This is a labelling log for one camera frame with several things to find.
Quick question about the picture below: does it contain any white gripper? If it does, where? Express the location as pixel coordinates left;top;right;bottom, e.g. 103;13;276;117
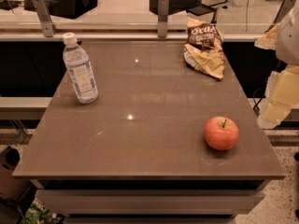
254;7;299;129

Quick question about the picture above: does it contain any red apple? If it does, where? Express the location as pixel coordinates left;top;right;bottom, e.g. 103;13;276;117
204;117;239;150

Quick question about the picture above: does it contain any clear blue-label plastic bottle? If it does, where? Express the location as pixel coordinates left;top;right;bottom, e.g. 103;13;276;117
63;33;98;104

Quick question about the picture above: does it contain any crumpled chip bag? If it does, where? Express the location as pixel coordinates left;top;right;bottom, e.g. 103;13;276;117
183;18;225;79

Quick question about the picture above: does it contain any grey drawer front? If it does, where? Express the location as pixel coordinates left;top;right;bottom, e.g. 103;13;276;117
36;189;264;216

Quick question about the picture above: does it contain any green patterned bag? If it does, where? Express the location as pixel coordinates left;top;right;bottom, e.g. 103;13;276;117
20;200;64;224

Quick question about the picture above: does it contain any brown bin at left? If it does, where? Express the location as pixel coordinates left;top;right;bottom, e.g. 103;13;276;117
0;147;31;201

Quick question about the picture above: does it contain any black cable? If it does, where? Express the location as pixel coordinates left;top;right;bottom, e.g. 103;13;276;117
251;87;267;111

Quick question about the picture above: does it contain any right metal glass bracket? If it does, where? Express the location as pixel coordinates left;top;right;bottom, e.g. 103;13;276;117
267;0;297;32

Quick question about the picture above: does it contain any metal glass bracket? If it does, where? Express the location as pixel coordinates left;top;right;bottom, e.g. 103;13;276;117
31;0;56;37
157;0;169;37
267;0;297;32

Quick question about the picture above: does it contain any middle metal glass bracket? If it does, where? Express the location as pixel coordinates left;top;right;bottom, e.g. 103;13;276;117
157;0;169;37

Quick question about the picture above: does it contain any left metal glass bracket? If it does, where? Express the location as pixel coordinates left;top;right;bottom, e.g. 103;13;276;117
31;0;56;37

